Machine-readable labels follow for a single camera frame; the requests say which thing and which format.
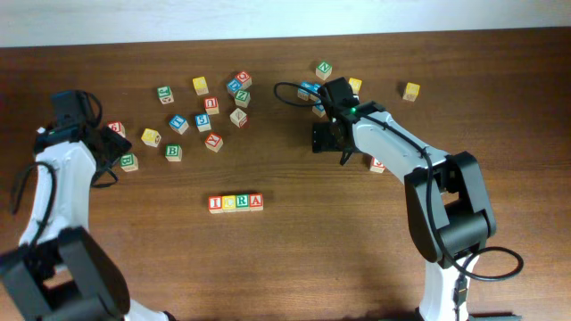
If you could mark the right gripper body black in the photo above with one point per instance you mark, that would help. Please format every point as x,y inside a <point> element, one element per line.
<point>324,134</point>

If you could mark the yellow C block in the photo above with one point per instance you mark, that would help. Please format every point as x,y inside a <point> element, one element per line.
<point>229,203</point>

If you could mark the yellow block top right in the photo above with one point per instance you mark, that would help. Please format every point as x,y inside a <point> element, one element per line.
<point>355,84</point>

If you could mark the blue X block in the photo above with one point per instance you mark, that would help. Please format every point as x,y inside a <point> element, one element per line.
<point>304,91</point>

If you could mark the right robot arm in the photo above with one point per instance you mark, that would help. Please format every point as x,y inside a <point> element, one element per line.
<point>449,212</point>

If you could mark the red I block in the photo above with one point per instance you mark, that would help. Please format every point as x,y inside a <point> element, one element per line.
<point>215,204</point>

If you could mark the green R block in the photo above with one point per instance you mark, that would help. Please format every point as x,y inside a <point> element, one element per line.
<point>243,202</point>

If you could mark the red 3 block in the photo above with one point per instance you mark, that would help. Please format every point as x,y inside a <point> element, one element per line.
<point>376,166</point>

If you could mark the blue P block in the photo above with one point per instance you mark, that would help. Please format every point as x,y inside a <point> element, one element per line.
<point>319,110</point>

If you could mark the red A block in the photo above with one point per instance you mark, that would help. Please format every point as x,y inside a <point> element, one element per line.
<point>256,202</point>

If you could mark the red Y block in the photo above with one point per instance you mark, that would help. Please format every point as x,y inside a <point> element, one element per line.
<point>213,142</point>

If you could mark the yellow block far right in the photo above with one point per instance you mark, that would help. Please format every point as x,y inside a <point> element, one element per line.
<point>411,92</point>

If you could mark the blue T block left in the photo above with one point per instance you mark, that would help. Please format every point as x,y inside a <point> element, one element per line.
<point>179,124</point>

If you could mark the yellow block top left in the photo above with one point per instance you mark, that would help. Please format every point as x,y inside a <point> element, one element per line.
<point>200,86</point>

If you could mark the plain face red-edged block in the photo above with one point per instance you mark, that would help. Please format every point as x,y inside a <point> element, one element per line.
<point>238,117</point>

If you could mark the red 6 block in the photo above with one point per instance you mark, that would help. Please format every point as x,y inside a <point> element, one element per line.
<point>117,127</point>

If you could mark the blue H block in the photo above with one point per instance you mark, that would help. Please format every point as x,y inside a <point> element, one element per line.
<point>315,88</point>

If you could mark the green Z block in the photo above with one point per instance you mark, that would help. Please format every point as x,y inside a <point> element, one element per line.
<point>242,98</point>

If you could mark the red U block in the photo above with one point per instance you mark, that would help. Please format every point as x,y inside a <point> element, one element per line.
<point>211,105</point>

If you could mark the blue 5 block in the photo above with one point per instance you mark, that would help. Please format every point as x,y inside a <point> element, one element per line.
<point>202,122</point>

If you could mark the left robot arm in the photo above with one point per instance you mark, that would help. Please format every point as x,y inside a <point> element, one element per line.
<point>58,271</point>

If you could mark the blue D block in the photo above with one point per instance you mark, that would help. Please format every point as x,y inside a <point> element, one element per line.
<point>233,86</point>

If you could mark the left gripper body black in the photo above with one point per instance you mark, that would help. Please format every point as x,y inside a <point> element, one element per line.
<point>119,146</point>

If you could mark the green J block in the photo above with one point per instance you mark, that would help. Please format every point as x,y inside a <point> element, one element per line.
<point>165,94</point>

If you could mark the green N block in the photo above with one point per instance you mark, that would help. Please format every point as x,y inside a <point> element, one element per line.
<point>323,70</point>

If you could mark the red Q block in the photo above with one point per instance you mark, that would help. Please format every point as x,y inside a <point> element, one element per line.
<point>244,78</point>

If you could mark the green b block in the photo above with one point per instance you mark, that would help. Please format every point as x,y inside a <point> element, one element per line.
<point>129,162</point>
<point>173,152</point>

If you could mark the green B block left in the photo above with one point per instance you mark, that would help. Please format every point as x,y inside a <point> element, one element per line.
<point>129,162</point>

